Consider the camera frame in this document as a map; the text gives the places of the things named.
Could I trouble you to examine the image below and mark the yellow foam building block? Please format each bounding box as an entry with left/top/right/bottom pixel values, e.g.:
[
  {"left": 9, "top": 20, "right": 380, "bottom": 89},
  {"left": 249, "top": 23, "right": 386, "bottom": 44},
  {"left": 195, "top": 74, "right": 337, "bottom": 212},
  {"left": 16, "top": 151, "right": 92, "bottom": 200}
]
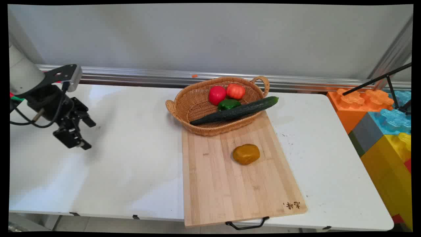
[{"left": 360, "top": 132, "right": 412, "bottom": 230}]

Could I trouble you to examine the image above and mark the blue foam building block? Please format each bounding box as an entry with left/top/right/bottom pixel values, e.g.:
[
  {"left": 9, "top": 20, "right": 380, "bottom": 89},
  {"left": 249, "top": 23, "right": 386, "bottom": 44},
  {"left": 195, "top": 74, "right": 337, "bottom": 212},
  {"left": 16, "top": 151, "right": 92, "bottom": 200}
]
[{"left": 368, "top": 90, "right": 412, "bottom": 136}]

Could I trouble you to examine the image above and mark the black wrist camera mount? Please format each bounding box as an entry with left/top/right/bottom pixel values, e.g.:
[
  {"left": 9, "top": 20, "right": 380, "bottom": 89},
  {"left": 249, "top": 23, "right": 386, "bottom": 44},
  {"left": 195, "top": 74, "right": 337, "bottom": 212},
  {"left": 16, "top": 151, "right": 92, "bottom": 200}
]
[{"left": 44, "top": 64, "right": 83, "bottom": 93}]

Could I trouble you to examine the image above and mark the black tripod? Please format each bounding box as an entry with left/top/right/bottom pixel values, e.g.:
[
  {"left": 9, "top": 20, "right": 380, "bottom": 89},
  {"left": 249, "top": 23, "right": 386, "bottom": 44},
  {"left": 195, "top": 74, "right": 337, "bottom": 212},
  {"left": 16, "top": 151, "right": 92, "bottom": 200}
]
[{"left": 342, "top": 63, "right": 412, "bottom": 115}]

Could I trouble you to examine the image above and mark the wooden cutting board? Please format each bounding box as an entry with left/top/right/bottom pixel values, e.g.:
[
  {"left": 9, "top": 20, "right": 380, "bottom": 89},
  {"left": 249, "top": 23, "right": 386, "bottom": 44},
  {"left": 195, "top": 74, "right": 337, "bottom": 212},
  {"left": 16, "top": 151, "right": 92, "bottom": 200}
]
[{"left": 181, "top": 110, "right": 308, "bottom": 227}]

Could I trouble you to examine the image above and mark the black cutting board handle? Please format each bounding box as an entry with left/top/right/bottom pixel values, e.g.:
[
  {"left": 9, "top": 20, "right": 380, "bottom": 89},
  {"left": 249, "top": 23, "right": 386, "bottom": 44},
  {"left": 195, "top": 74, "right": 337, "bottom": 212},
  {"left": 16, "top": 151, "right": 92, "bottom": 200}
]
[{"left": 225, "top": 216, "right": 270, "bottom": 230}]

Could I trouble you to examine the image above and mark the green toy pepper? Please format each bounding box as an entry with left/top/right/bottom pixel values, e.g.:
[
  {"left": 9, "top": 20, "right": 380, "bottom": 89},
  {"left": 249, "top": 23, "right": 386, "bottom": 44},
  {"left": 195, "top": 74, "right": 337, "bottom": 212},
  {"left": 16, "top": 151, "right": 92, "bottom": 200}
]
[{"left": 217, "top": 99, "right": 241, "bottom": 111}]

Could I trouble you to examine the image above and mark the grey foam building block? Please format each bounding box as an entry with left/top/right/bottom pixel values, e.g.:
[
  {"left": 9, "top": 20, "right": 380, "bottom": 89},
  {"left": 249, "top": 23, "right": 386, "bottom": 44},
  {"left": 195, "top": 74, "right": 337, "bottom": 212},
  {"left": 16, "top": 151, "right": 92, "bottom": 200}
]
[{"left": 348, "top": 113, "right": 384, "bottom": 157}]

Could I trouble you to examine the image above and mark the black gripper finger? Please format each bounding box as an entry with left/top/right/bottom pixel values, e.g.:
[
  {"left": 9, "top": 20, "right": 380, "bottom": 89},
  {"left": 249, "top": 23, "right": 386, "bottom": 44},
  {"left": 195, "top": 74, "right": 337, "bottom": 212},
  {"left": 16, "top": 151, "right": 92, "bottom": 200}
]
[
  {"left": 70, "top": 97, "right": 97, "bottom": 128},
  {"left": 53, "top": 115, "right": 92, "bottom": 151}
]

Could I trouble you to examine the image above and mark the red toy pepper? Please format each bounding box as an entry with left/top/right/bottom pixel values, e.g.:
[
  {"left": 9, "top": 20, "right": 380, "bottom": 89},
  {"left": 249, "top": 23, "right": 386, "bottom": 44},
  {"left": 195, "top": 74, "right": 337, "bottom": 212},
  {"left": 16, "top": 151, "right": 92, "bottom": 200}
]
[{"left": 209, "top": 86, "right": 227, "bottom": 106}]

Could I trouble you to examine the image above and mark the orange foam building block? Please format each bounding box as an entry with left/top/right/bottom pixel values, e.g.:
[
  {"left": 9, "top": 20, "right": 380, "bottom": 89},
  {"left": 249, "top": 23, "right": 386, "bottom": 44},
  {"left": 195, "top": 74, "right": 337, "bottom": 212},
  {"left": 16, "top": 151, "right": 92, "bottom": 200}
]
[{"left": 327, "top": 88, "right": 395, "bottom": 134}]

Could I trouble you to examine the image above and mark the orange toy tomato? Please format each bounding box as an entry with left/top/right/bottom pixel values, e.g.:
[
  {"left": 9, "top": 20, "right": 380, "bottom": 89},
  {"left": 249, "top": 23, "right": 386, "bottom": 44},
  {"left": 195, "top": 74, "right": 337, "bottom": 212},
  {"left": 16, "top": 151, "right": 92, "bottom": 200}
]
[{"left": 226, "top": 84, "right": 246, "bottom": 100}]

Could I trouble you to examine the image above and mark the horizontal aluminium rail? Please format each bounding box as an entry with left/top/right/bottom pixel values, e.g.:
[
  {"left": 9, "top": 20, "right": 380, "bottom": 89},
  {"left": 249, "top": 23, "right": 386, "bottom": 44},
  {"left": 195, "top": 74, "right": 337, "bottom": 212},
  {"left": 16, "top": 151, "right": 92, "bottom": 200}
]
[{"left": 36, "top": 64, "right": 411, "bottom": 93}]

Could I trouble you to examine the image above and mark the slanted aluminium post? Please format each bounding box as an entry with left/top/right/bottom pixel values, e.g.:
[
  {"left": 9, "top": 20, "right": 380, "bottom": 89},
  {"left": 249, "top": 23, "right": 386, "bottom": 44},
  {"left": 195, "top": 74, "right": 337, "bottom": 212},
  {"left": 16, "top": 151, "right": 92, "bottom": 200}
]
[{"left": 368, "top": 16, "right": 413, "bottom": 90}]

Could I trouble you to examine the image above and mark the woven wicker basket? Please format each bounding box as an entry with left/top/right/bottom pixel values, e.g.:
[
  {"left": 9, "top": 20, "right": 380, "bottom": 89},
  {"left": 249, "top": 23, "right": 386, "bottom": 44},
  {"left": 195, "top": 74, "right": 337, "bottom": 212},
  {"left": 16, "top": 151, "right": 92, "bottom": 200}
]
[{"left": 165, "top": 76, "right": 270, "bottom": 137}]

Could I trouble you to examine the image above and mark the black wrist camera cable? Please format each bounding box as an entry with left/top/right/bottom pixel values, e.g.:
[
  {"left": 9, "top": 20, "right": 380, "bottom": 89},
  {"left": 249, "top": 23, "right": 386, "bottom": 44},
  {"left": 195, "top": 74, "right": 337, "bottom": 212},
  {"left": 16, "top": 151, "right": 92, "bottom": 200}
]
[{"left": 10, "top": 82, "right": 71, "bottom": 129}]

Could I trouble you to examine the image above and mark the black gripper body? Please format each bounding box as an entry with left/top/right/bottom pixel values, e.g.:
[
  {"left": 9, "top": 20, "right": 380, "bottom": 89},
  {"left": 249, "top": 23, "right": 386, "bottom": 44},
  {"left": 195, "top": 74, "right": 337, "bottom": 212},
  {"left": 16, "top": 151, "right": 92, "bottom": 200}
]
[{"left": 28, "top": 84, "right": 75, "bottom": 124}]

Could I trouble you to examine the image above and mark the brown toy potato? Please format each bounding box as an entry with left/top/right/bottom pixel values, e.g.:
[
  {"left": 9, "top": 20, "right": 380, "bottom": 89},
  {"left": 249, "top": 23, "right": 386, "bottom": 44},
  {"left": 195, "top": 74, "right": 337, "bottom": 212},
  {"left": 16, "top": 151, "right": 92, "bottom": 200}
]
[{"left": 233, "top": 144, "right": 260, "bottom": 166}]

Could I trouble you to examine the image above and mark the dark green toy cucumber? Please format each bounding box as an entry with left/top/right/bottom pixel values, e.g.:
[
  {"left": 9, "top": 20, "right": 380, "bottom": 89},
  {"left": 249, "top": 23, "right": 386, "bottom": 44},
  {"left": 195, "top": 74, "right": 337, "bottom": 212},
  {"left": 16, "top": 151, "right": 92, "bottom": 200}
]
[{"left": 189, "top": 96, "right": 279, "bottom": 126}]

